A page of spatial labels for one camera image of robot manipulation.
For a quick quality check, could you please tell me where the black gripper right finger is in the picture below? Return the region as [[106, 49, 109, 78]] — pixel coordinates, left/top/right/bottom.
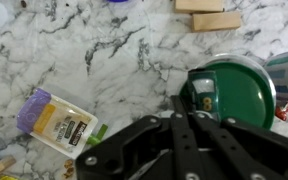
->
[[192, 112, 288, 180]]

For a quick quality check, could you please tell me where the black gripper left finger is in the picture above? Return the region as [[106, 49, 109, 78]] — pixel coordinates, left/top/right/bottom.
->
[[75, 94, 200, 180]]

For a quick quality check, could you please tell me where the green round lid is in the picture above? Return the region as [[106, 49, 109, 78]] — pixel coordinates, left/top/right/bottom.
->
[[178, 61, 276, 130]]

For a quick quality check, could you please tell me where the blue round lid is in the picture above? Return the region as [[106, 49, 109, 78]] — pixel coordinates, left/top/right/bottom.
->
[[103, 0, 133, 4]]

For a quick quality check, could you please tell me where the silver tin can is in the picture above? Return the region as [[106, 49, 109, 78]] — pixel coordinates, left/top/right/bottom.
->
[[263, 47, 288, 105]]

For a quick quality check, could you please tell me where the purple top snack pouch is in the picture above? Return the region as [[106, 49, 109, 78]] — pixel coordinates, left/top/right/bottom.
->
[[16, 87, 109, 159]]

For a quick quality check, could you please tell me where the yellow package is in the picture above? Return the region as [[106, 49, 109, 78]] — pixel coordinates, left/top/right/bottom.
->
[[0, 174, 18, 180]]

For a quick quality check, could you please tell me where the small wooden block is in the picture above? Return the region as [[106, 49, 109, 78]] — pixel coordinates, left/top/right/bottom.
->
[[191, 10, 242, 33], [174, 0, 225, 14]]

